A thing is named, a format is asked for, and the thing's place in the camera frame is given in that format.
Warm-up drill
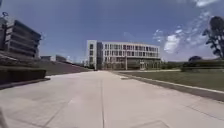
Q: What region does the white building with windows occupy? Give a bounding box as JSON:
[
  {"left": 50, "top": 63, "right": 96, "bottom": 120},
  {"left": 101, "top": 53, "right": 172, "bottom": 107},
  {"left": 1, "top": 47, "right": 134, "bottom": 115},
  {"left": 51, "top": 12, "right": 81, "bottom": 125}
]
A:
[{"left": 86, "top": 39, "right": 163, "bottom": 71}]

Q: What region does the pale stone slab pavement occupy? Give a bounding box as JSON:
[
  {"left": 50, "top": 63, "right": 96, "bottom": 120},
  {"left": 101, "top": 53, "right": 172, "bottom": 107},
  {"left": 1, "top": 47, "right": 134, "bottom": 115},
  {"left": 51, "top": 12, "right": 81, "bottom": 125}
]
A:
[{"left": 0, "top": 70, "right": 224, "bottom": 128}]

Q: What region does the dark sloped embankment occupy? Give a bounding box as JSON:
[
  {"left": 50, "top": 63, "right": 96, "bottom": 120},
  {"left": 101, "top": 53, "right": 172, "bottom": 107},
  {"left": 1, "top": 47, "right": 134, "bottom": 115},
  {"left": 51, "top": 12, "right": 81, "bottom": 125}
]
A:
[{"left": 0, "top": 51, "right": 93, "bottom": 77}]

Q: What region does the low distant building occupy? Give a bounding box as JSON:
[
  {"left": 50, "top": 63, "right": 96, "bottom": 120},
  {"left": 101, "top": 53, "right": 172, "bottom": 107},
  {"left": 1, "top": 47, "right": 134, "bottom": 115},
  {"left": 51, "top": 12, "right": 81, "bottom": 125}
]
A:
[{"left": 39, "top": 54, "right": 73, "bottom": 64}]

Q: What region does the row of distant trees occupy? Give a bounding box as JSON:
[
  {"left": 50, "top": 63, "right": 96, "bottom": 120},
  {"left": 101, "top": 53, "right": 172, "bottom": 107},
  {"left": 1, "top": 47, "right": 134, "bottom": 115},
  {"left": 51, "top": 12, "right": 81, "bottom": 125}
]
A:
[{"left": 161, "top": 60, "right": 183, "bottom": 71}]

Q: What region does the grass lawn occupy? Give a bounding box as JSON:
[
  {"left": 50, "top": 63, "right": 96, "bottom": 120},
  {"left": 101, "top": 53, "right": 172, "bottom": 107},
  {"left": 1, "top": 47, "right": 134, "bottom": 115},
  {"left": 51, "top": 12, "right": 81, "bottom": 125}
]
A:
[{"left": 119, "top": 70, "right": 224, "bottom": 92}]

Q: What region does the dark kerb strip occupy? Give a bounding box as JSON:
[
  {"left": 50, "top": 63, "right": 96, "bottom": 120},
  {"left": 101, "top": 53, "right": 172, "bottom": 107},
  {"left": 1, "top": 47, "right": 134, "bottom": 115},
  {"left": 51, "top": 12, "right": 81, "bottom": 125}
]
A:
[{"left": 113, "top": 72, "right": 224, "bottom": 103}]

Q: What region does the dark trimmed hedge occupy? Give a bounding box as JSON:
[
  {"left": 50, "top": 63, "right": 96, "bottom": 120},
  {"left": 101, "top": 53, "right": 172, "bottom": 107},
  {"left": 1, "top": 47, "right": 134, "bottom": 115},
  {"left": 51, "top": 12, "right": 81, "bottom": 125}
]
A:
[{"left": 0, "top": 65, "right": 48, "bottom": 85}]

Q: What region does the dark layered building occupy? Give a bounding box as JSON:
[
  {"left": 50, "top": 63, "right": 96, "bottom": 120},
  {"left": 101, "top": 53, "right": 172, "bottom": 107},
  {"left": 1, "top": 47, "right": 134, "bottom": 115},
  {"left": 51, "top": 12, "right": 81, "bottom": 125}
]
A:
[{"left": 0, "top": 18, "right": 43, "bottom": 60}]

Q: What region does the tall dark tree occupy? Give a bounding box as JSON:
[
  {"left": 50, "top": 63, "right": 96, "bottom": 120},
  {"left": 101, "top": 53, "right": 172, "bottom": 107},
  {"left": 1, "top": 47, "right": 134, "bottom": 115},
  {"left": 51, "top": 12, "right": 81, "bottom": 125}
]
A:
[{"left": 201, "top": 15, "right": 224, "bottom": 60}]

